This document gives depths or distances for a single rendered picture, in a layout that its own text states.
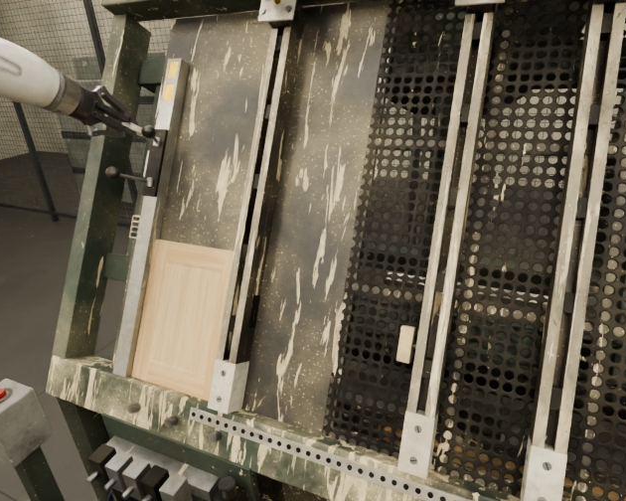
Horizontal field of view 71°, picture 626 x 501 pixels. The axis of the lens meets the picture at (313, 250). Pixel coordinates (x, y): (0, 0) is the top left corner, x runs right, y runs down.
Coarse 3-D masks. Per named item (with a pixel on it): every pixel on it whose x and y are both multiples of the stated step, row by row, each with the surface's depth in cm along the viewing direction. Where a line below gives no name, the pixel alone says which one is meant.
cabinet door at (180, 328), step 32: (160, 256) 129; (192, 256) 125; (224, 256) 121; (160, 288) 128; (192, 288) 124; (224, 288) 120; (160, 320) 127; (192, 320) 123; (160, 352) 126; (192, 352) 122; (160, 384) 125; (192, 384) 121
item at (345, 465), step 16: (192, 416) 116; (208, 416) 114; (240, 432) 110; (256, 432) 108; (288, 448) 104; (304, 448) 103; (336, 464) 100; (352, 464) 98; (368, 480) 97; (384, 480) 96; (400, 480) 94; (416, 496) 93; (432, 496) 91; (448, 496) 90
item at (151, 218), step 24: (168, 72) 133; (168, 120) 131; (168, 144) 131; (168, 168) 132; (144, 216) 130; (144, 240) 130; (144, 264) 129; (144, 288) 130; (120, 336) 129; (120, 360) 129
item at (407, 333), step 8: (400, 328) 100; (408, 328) 99; (400, 336) 99; (408, 336) 99; (400, 344) 99; (408, 344) 99; (400, 352) 99; (408, 352) 98; (400, 360) 99; (408, 360) 98
